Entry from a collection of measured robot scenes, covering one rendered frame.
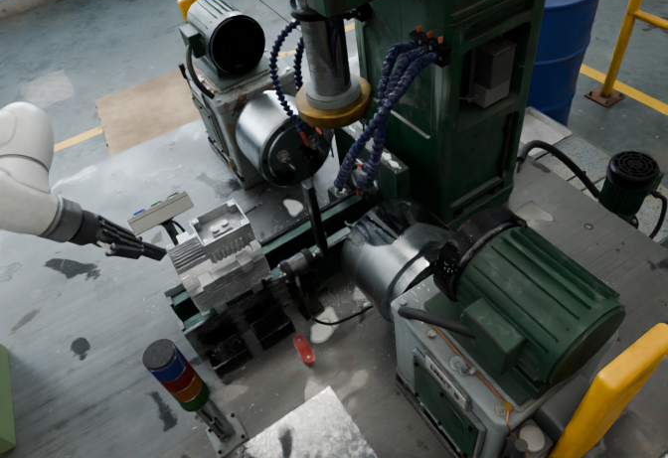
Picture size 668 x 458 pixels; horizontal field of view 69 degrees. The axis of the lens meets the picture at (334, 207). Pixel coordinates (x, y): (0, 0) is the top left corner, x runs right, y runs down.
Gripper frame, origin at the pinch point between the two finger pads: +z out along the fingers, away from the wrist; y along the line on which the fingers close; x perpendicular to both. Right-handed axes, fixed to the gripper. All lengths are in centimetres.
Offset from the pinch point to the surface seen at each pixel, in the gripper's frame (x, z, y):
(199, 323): 7.4, 15.3, -13.4
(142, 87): 16, 101, 261
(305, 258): -23.2, 20.8, -20.8
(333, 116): -53, 4, -13
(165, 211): -4.7, 6.9, 15.3
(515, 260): -54, 2, -65
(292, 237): -20.4, 33.1, -2.8
